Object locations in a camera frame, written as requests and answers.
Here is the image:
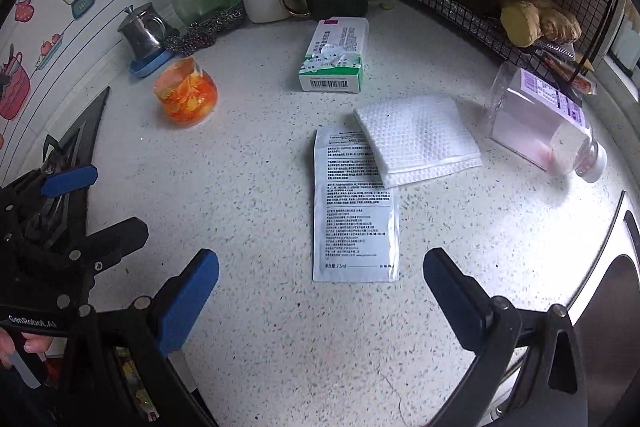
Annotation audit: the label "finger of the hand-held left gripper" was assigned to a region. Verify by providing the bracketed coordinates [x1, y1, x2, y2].
[0, 164, 98, 218]
[65, 217, 150, 280]

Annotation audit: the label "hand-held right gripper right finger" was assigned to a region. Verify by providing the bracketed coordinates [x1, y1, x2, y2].
[422, 247, 591, 427]

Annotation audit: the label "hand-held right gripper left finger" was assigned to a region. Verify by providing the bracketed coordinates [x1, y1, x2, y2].
[60, 248, 221, 427]

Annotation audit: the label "waste bin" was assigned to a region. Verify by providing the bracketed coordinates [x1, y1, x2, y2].
[114, 347, 157, 423]

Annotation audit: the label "white printed sachet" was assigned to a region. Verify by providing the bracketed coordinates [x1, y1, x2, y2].
[312, 127, 401, 284]

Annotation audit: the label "plastic bottle with purple label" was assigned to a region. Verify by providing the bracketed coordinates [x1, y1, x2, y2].
[482, 61, 608, 184]

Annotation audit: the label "person's left hand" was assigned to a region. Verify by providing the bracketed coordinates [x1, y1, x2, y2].
[0, 329, 53, 370]

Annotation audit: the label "black gas stove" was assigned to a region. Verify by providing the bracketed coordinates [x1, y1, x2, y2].
[0, 86, 111, 253]

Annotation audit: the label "blue plastic dish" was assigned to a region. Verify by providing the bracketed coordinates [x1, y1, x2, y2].
[129, 51, 173, 78]

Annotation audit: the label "orange glass jar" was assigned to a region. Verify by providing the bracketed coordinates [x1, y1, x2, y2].
[153, 58, 219, 124]

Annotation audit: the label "white folded paper towel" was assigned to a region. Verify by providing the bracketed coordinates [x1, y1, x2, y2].
[352, 94, 483, 188]

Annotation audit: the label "steel teapot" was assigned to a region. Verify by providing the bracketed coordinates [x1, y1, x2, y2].
[117, 2, 168, 62]

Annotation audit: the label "steel sink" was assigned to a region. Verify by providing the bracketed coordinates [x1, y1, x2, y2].
[570, 189, 640, 427]

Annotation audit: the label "steel wool scourer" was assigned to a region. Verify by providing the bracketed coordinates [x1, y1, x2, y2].
[164, 4, 246, 56]

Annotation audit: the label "red seasoning sachets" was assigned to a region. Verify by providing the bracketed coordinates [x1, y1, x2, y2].
[537, 42, 598, 96]

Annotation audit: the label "green white carton box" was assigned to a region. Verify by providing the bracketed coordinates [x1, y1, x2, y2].
[297, 17, 370, 94]

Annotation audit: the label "ginger root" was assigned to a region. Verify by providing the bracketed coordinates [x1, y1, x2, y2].
[500, 0, 583, 48]

